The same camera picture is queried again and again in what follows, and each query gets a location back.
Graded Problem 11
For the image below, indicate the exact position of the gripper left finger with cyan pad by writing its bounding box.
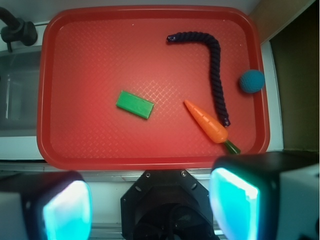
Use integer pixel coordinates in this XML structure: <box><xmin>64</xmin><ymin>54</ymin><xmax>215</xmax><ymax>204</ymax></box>
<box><xmin>0</xmin><ymin>171</ymin><xmax>93</xmax><ymax>240</ymax></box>

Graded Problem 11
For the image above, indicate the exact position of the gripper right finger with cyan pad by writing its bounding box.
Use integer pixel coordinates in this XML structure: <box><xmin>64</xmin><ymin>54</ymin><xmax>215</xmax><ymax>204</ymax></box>
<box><xmin>208</xmin><ymin>150</ymin><xmax>320</xmax><ymax>240</ymax></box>

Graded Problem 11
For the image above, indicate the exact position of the blue ball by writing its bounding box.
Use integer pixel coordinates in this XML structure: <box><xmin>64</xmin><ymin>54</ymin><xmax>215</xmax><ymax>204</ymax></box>
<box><xmin>239</xmin><ymin>69</ymin><xmax>265</xmax><ymax>94</ymax></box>

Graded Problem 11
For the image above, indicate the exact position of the orange toy carrot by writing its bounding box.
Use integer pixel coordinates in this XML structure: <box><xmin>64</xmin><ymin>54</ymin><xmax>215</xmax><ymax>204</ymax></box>
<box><xmin>184</xmin><ymin>100</ymin><xmax>241</xmax><ymax>155</ymax></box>

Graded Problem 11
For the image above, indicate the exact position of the green rectangular block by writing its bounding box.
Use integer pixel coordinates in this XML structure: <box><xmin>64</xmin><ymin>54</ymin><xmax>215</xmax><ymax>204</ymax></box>
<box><xmin>115</xmin><ymin>90</ymin><xmax>154</xmax><ymax>119</ymax></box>

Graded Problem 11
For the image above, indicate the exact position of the grey toy sink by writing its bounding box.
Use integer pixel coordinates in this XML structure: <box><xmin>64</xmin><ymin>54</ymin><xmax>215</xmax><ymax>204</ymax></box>
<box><xmin>0</xmin><ymin>46</ymin><xmax>41</xmax><ymax>137</ymax></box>

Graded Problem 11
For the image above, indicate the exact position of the red plastic tray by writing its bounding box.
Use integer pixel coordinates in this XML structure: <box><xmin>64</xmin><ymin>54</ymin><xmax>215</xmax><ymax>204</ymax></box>
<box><xmin>36</xmin><ymin>6</ymin><xmax>270</xmax><ymax>170</ymax></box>

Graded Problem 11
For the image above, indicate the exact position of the grey faucet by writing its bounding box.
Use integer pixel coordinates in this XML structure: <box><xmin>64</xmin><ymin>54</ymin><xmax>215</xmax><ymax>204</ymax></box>
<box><xmin>0</xmin><ymin>7</ymin><xmax>38</xmax><ymax>53</ymax></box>

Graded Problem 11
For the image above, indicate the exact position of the dark blue rope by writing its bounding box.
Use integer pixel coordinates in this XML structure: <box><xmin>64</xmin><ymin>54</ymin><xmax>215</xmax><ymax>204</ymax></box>
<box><xmin>166</xmin><ymin>31</ymin><xmax>232</xmax><ymax>127</ymax></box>

